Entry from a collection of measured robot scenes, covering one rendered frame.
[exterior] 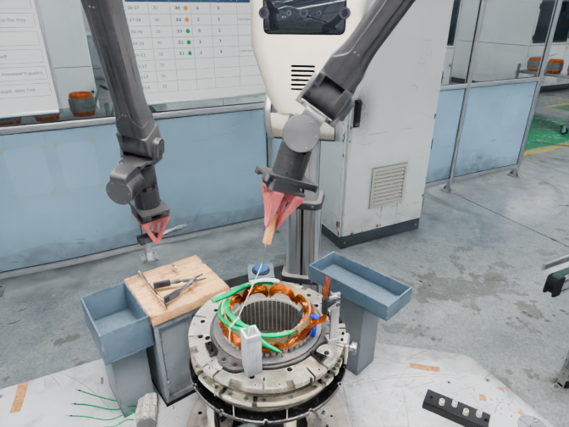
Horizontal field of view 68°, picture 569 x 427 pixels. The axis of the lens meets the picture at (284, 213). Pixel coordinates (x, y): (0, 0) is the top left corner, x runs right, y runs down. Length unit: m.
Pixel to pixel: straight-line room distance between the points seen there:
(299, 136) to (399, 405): 0.79
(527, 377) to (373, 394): 1.49
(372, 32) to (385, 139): 2.51
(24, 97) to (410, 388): 2.48
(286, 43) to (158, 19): 1.85
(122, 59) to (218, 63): 2.19
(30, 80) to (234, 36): 1.24
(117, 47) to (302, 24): 0.46
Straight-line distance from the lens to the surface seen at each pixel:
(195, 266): 1.16
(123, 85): 0.84
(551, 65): 7.71
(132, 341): 1.04
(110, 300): 1.16
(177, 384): 1.18
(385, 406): 1.20
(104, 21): 0.79
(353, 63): 0.69
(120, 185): 0.91
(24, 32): 2.84
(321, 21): 1.08
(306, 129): 0.65
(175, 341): 1.09
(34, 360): 2.73
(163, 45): 2.89
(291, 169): 0.72
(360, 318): 1.12
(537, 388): 2.57
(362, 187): 3.18
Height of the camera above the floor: 1.68
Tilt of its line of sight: 26 degrees down
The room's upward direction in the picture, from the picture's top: straight up
